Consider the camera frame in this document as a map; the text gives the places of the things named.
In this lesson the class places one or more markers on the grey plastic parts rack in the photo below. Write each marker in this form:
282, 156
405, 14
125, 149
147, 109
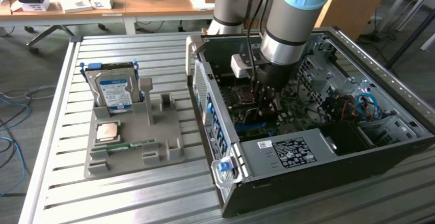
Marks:
137, 132

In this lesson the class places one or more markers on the white box with black lid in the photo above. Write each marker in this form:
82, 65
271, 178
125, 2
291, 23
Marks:
34, 5

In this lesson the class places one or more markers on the green motherboard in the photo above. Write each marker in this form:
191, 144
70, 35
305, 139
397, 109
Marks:
295, 112

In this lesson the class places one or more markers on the silver disk bay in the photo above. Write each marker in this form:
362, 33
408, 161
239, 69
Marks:
387, 132

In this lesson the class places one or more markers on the open white box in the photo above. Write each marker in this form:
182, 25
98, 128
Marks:
75, 6

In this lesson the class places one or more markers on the CPU socket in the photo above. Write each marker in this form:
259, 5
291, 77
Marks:
238, 96

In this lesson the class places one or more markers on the hard disk in blue carrier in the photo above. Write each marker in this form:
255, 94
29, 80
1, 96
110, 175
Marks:
114, 91

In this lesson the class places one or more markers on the grey power supply unit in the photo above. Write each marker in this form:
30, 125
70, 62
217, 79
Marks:
265, 157

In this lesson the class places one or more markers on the blue expansion slot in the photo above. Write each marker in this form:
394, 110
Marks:
251, 126

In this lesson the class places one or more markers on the wooden cabinet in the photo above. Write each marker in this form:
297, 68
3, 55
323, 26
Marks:
367, 5

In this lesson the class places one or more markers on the copper-topped CPU chip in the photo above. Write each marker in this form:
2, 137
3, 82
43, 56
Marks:
107, 132

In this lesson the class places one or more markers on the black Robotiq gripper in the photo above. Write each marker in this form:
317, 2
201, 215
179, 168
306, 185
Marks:
275, 77

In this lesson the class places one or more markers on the green RAM stick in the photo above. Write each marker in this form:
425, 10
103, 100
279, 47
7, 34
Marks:
119, 146

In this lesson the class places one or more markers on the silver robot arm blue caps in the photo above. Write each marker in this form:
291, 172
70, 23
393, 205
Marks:
293, 17

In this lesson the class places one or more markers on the white labelled box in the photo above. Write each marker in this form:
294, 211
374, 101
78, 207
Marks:
102, 2

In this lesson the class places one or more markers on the white paper sheet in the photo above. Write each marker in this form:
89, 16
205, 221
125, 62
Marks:
201, 2

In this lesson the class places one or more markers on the black open PC case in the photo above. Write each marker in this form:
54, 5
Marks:
306, 188

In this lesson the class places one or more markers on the wooden office desk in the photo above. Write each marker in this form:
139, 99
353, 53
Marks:
51, 15

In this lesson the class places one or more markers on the blue case release latch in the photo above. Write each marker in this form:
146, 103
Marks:
225, 167

